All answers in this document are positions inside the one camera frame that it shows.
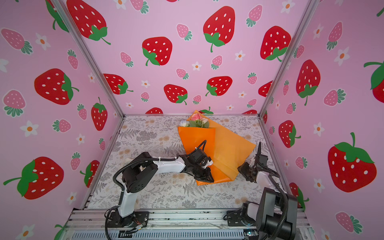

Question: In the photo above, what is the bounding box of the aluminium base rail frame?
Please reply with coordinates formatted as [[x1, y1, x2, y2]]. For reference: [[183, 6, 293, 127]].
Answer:
[[58, 208, 316, 240]]

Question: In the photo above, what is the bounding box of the orange wrapping paper sheet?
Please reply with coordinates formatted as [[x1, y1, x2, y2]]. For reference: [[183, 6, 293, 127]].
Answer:
[[178, 111, 256, 184]]

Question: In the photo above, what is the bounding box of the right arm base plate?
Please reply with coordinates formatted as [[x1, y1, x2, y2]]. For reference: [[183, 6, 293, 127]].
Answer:
[[223, 210, 256, 227]]

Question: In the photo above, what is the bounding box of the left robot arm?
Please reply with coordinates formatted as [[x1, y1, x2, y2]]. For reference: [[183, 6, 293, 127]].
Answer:
[[105, 149, 214, 230]]

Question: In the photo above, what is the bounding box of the vertical aluminium post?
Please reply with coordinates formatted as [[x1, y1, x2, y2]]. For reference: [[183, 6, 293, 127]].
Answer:
[[258, 0, 320, 119], [53, 0, 125, 119]]

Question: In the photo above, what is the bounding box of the left vertical aluminium post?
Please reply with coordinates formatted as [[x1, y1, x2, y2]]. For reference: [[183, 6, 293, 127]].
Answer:
[[53, 0, 125, 119]]

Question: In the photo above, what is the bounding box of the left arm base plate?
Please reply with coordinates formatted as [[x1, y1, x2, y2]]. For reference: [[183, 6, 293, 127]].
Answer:
[[107, 211, 150, 228]]

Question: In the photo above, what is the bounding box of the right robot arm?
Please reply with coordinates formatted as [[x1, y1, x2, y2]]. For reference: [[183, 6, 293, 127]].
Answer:
[[238, 152, 298, 240]]

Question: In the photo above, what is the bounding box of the right vertical aluminium post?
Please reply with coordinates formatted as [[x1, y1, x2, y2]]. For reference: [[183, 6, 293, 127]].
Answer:
[[258, 0, 320, 119]]

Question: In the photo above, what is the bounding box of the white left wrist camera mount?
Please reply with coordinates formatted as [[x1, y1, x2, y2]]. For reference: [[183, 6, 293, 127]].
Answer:
[[200, 158, 213, 168]]

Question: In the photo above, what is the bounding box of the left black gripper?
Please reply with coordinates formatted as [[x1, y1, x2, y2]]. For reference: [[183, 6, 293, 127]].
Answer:
[[192, 163, 217, 181]]

